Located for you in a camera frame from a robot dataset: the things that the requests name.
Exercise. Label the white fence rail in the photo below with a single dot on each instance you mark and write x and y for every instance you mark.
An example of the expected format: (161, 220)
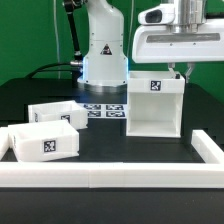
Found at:
(111, 175)
(4, 141)
(208, 150)

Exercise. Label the white front drawer box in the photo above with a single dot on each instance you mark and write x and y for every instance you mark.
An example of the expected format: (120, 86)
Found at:
(44, 141)

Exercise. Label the white fence left rail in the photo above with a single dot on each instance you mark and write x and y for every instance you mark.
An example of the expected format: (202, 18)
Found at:
(4, 141)

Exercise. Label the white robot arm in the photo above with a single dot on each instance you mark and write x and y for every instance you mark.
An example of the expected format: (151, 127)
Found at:
(175, 31)

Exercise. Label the white fence right rail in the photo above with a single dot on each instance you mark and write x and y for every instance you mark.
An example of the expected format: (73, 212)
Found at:
(208, 150)

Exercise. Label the white fence front rail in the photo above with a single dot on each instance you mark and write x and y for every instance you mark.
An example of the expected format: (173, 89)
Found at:
(111, 175)

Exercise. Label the white drawer cabinet frame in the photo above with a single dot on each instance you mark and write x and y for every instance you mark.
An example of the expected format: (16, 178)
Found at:
(154, 104)

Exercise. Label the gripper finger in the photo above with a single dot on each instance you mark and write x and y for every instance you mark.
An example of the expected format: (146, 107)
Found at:
(190, 69)
(171, 67)

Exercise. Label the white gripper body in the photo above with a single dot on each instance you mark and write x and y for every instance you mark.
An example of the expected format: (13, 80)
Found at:
(157, 44)

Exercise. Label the white drawer box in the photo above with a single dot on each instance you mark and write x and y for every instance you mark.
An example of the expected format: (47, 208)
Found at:
(71, 111)
(44, 141)

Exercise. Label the paper marker sheet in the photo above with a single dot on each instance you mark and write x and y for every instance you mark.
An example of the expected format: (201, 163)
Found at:
(105, 111)

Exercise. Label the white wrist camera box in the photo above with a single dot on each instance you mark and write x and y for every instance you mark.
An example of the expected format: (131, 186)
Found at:
(157, 16)

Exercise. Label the white rear drawer box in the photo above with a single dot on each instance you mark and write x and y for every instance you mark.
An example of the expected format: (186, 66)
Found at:
(71, 111)

